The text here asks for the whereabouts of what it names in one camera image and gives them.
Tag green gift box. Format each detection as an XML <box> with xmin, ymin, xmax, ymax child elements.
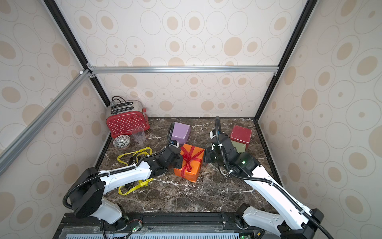
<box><xmin>231</xmin><ymin>140</ymin><xmax>247</xmax><ymax>153</ymax></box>

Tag orange gift box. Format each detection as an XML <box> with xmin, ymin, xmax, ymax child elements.
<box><xmin>174</xmin><ymin>144</ymin><xmax>205</xmax><ymax>182</ymax></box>

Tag dark red gift box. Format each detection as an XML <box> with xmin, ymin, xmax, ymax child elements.
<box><xmin>230</xmin><ymin>125</ymin><xmax>252</xmax><ymax>148</ymax></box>

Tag purple gift box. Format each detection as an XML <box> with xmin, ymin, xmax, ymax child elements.
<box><xmin>171</xmin><ymin>122</ymin><xmax>191</xmax><ymax>145</ymax></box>

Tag yellow ribbon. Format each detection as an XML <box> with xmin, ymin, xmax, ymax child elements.
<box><xmin>116</xmin><ymin>147</ymin><xmax>153</xmax><ymax>166</ymax></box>
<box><xmin>118</xmin><ymin>178</ymin><xmax>154</xmax><ymax>196</ymax></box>

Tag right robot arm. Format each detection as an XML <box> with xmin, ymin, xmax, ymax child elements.
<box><xmin>210</xmin><ymin>117</ymin><xmax>332</xmax><ymax>239</ymax></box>

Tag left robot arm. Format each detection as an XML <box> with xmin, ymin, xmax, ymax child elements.
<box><xmin>62</xmin><ymin>122</ymin><xmax>183</xmax><ymax>225</ymax></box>

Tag clear plastic cup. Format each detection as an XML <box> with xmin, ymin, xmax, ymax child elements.
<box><xmin>131</xmin><ymin>127</ymin><xmax>146</xmax><ymax>144</ymax></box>

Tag patterned ceramic bowl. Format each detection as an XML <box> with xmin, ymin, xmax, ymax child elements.
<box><xmin>113</xmin><ymin>134</ymin><xmax>131</xmax><ymax>149</ymax></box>

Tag red polka dot toaster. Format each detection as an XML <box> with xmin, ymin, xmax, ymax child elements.
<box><xmin>106</xmin><ymin>96</ymin><xmax>150</xmax><ymax>138</ymax></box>

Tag horizontal aluminium bar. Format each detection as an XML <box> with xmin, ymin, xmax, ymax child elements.
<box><xmin>90</xmin><ymin>65</ymin><xmax>279</xmax><ymax>74</ymax></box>

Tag diagonal aluminium bar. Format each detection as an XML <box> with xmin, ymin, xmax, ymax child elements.
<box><xmin>1</xmin><ymin>69</ymin><xmax>91</xmax><ymax>174</ymax></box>

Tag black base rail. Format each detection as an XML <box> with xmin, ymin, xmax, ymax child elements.
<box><xmin>54</xmin><ymin>212</ymin><xmax>266</xmax><ymax>239</ymax></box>

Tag black frame post left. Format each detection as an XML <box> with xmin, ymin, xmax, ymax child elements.
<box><xmin>43</xmin><ymin>0</ymin><xmax>110</xmax><ymax>107</ymax></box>

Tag black frame post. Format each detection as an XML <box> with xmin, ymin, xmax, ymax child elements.
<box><xmin>43</xmin><ymin>0</ymin><xmax>110</xmax><ymax>107</ymax></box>
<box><xmin>253</xmin><ymin>0</ymin><xmax>318</xmax><ymax>120</ymax></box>

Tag black frame post right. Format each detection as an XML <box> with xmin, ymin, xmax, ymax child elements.
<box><xmin>253</xmin><ymin>0</ymin><xmax>318</xmax><ymax>120</ymax></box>

